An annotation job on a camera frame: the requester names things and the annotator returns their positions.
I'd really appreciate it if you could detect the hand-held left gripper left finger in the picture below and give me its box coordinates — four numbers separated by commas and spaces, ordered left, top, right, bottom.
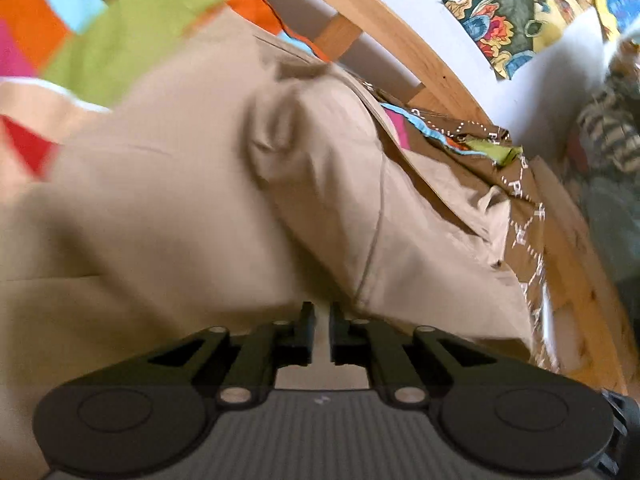
145, 301, 317, 407

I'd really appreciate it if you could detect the colourful printed blanket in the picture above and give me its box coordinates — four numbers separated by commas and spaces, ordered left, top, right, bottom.
0, 0, 561, 376

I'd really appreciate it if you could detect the beige garment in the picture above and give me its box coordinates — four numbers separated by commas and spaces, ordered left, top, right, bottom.
0, 10, 538, 471

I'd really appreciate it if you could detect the landscape wall poster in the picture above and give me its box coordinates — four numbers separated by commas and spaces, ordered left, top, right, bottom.
442, 0, 596, 81

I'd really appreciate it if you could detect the clear bag of clothes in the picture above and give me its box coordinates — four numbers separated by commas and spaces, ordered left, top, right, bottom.
560, 25, 640, 291

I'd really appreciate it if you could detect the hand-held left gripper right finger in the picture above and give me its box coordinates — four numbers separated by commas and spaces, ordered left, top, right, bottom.
329, 301, 495, 407

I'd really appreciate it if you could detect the wooden bed frame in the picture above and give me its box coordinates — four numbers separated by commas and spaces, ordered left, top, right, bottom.
252, 0, 628, 396

